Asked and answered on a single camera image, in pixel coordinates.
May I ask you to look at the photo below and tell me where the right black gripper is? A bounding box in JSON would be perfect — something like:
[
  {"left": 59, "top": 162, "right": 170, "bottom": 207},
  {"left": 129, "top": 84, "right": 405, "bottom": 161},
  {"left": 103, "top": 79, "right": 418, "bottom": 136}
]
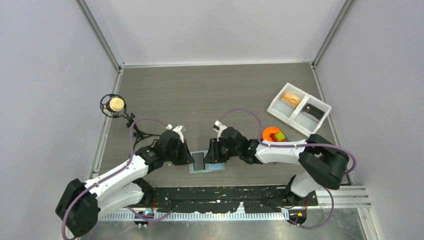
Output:
[{"left": 203, "top": 138, "right": 241, "bottom": 164}]

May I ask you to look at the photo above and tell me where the green leather card holder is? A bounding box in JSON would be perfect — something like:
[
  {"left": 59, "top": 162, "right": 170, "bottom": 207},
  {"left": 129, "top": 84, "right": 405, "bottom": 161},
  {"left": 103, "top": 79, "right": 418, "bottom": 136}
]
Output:
[{"left": 188, "top": 150, "right": 225, "bottom": 174}]

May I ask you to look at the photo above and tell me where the black credit card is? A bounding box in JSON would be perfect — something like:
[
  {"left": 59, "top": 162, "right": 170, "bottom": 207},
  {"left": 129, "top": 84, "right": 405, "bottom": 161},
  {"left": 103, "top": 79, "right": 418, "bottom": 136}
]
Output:
[
  {"left": 192, "top": 151, "right": 206, "bottom": 172},
  {"left": 302, "top": 103, "right": 325, "bottom": 122}
]

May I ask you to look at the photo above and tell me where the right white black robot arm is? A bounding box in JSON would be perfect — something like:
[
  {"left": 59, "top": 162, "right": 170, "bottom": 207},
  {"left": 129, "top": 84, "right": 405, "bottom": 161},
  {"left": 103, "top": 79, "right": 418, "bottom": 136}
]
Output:
[{"left": 203, "top": 127, "right": 349, "bottom": 205}]

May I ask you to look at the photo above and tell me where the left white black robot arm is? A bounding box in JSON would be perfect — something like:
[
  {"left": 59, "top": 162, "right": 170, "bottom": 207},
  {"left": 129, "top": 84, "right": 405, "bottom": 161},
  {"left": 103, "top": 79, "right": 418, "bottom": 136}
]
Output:
[{"left": 55, "top": 125, "right": 194, "bottom": 239}]

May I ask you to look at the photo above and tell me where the orange card in tray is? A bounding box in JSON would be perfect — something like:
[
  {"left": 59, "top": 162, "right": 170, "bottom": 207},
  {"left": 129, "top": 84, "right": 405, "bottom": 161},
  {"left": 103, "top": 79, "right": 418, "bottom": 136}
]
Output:
[{"left": 280, "top": 92, "right": 302, "bottom": 108}]

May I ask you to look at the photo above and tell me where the orange curved toy piece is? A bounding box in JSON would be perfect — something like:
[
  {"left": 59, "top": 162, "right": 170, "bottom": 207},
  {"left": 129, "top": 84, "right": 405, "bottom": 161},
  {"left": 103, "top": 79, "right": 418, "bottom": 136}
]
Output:
[{"left": 262, "top": 126, "right": 282, "bottom": 142}]

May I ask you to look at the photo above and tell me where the green toy block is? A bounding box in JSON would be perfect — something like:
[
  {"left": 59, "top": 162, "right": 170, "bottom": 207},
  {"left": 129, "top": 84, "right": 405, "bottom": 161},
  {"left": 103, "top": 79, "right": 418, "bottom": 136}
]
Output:
[{"left": 273, "top": 131, "right": 286, "bottom": 142}]

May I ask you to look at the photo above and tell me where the white two-compartment tray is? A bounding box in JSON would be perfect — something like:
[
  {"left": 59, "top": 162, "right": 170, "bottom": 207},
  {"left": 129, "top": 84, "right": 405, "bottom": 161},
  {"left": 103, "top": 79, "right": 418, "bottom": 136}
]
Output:
[{"left": 266, "top": 83, "right": 332, "bottom": 137}]

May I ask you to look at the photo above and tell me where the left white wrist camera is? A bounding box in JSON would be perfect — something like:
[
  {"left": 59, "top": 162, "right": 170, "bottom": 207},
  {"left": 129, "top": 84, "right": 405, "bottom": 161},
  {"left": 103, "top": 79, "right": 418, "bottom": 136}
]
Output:
[{"left": 165, "top": 124, "right": 186, "bottom": 143}]

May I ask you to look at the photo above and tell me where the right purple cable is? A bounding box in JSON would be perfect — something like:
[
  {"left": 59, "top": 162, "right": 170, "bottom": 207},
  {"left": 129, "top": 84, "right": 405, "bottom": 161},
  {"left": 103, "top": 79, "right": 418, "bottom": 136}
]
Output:
[{"left": 218, "top": 108, "right": 358, "bottom": 230}]

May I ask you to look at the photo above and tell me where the microphone with black shock mount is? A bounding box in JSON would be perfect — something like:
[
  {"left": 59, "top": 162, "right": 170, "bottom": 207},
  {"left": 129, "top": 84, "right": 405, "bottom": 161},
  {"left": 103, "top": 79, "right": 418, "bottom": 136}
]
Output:
[{"left": 99, "top": 93, "right": 160, "bottom": 148}]

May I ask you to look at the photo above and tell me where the aluminium rail frame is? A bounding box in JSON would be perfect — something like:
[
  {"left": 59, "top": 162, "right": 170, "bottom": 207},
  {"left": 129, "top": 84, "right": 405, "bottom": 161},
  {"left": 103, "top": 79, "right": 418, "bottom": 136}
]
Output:
[{"left": 99, "top": 187, "right": 372, "bottom": 222}]

